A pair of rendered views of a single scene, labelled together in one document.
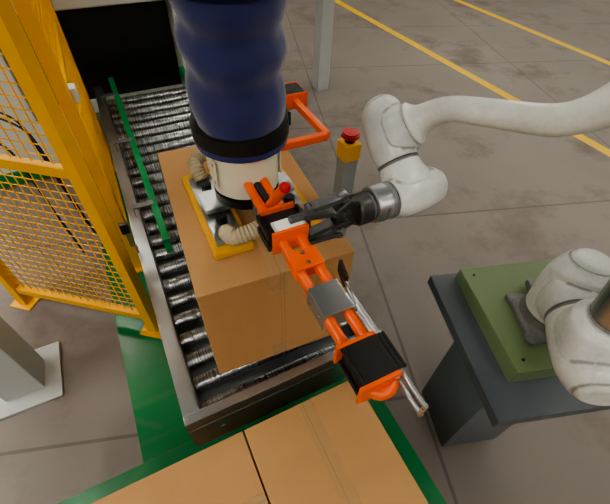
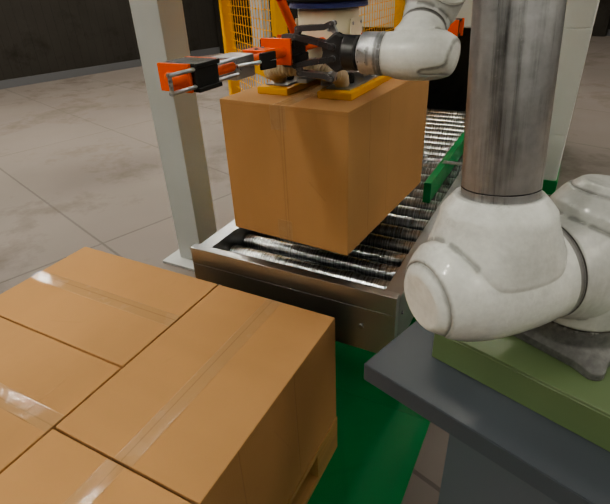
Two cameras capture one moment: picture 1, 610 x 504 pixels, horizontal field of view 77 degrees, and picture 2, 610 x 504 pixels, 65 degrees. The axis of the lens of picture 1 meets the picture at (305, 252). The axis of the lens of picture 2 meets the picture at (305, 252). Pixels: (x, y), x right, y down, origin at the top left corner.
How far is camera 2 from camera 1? 1.11 m
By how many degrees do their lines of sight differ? 46
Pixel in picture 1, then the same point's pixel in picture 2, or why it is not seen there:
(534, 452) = not seen: outside the picture
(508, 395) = (413, 361)
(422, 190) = (407, 38)
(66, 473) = not seen: hidden behind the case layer
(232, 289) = (242, 103)
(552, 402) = (459, 405)
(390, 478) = (257, 384)
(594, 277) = (573, 191)
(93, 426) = not seen: hidden behind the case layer
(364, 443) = (274, 352)
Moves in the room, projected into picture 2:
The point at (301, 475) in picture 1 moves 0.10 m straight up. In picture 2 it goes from (209, 328) to (204, 298)
